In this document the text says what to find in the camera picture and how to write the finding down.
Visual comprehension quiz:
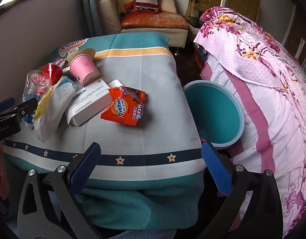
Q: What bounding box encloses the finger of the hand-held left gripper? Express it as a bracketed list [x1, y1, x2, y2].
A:
[0, 97, 16, 114]
[0, 98, 39, 125]

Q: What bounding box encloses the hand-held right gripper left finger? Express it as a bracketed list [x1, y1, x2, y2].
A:
[17, 142, 104, 239]

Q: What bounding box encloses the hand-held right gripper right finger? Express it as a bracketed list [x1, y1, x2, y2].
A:
[198, 141, 284, 239]

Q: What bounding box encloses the yellow packet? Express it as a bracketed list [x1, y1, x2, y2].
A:
[33, 85, 59, 121]

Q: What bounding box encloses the white tissue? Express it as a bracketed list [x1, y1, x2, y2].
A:
[33, 77, 77, 143]

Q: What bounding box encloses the teal plastic waste bin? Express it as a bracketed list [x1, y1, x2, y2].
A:
[182, 80, 246, 150]

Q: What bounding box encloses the orange snack packet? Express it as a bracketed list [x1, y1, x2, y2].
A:
[101, 86, 146, 127]

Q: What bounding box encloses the cream paper cup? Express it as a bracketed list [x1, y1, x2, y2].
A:
[69, 54, 102, 85]

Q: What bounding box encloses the brown round bread bun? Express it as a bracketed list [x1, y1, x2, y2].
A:
[77, 48, 96, 60]

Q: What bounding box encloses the clear plastic bottle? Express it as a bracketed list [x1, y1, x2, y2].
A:
[21, 70, 52, 130]

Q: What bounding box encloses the red cup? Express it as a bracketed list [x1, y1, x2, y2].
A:
[38, 63, 64, 85]

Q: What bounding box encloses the pale blue packet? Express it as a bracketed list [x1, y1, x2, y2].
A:
[56, 76, 76, 90]

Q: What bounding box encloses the white cardboard box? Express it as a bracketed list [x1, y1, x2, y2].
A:
[65, 79, 126, 126]

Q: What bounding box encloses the teal grey striped blanket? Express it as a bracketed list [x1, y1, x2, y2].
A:
[1, 32, 211, 232]

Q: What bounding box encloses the beige sofa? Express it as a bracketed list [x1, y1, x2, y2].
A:
[94, 0, 190, 49]

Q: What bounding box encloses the pink floral bedsheet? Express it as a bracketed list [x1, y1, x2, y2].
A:
[193, 6, 306, 140]

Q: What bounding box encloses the white nightstand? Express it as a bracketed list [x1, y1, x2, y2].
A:
[187, 10, 202, 43]

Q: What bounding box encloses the orange seat cushion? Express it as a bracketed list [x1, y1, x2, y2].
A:
[121, 11, 190, 29]

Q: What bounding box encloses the brown wooden door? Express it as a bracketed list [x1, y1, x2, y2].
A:
[283, 0, 306, 68]

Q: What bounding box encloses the yellow patterned board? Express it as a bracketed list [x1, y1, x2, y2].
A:
[224, 0, 261, 23]

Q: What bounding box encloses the white pillow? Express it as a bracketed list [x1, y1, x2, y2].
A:
[160, 0, 177, 14]

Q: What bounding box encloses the wooden bed frame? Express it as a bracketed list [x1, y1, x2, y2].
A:
[193, 47, 206, 71]

